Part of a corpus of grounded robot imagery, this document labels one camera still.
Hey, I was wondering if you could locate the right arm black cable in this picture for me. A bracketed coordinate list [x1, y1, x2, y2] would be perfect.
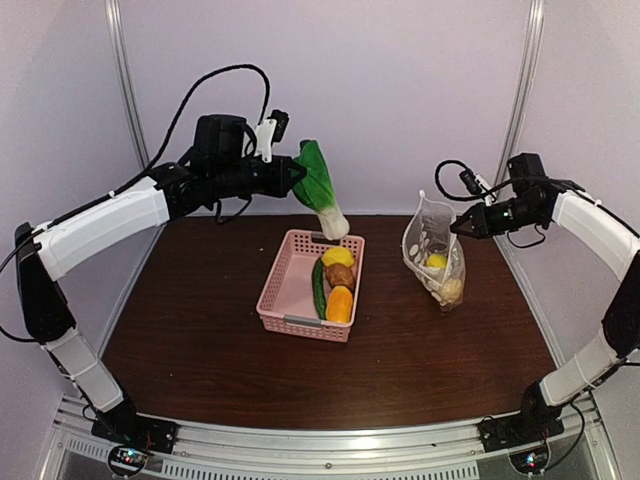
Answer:
[433, 159, 511, 202]

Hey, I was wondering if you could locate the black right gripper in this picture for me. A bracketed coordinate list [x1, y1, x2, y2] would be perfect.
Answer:
[451, 195, 545, 239]

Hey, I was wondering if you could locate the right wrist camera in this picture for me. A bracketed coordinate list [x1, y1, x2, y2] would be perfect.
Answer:
[459, 169, 497, 206]

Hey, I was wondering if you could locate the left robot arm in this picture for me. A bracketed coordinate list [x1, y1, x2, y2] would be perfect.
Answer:
[15, 110, 306, 444]

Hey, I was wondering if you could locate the left circuit board with LEDs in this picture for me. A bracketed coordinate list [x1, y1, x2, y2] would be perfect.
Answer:
[106, 445, 152, 477]

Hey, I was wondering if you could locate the aluminium corner post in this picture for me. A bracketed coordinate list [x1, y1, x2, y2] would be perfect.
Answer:
[104, 0, 149, 169]
[494, 0, 545, 183]

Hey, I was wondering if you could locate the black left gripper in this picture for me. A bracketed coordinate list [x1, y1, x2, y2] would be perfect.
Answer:
[212, 154, 307, 199]

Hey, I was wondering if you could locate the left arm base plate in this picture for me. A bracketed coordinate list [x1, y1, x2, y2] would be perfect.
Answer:
[91, 401, 178, 454]

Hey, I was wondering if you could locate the pink perforated plastic basket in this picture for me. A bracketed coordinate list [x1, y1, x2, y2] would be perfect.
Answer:
[256, 229, 365, 343]

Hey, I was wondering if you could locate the pale yellow wrinkled fruit toy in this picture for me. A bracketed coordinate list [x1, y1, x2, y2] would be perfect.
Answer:
[438, 278, 464, 305]

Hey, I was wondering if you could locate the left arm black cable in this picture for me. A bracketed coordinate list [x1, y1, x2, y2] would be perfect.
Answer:
[0, 63, 271, 342]

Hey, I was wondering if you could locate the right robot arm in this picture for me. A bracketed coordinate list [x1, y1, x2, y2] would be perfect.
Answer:
[450, 153, 639, 442]

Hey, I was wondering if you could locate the front aluminium frame rail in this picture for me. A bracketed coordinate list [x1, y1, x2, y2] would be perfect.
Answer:
[39, 394, 616, 480]

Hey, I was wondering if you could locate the right circuit board with LEDs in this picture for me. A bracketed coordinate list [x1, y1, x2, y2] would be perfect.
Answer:
[509, 448, 550, 475]

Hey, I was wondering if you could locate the dark green cucumber toy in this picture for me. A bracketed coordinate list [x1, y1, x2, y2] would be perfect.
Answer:
[311, 257, 327, 320]

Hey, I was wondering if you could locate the clear zip top bag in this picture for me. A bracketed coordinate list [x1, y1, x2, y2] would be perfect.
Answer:
[401, 190, 466, 312]

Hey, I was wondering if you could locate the circuit board with leds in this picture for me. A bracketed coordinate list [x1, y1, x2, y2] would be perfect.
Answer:
[509, 448, 550, 475]
[106, 445, 152, 477]

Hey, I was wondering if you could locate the right aluminium corner post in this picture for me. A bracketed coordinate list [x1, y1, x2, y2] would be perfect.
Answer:
[494, 0, 545, 183]

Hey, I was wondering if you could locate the yellow lemon toy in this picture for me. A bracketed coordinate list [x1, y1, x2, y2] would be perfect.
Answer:
[321, 246, 355, 268]

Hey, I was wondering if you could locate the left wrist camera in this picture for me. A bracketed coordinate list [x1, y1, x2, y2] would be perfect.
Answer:
[254, 109, 290, 163]

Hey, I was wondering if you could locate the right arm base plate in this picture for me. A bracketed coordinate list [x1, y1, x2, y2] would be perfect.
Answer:
[477, 413, 564, 453]

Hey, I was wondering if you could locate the brown potato toy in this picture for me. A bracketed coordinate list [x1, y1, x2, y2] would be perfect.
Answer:
[325, 263, 356, 292]

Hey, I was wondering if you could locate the left aluminium corner post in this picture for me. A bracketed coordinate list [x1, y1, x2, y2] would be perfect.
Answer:
[104, 0, 149, 169]

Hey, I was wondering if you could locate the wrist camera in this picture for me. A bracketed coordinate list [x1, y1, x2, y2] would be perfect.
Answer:
[459, 169, 497, 206]
[254, 109, 290, 163]

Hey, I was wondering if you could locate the green bok choy toy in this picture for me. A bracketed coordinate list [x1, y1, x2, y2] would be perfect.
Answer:
[293, 140, 350, 241]

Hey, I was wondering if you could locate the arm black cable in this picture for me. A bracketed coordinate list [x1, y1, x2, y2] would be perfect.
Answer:
[0, 63, 271, 342]
[433, 159, 511, 202]

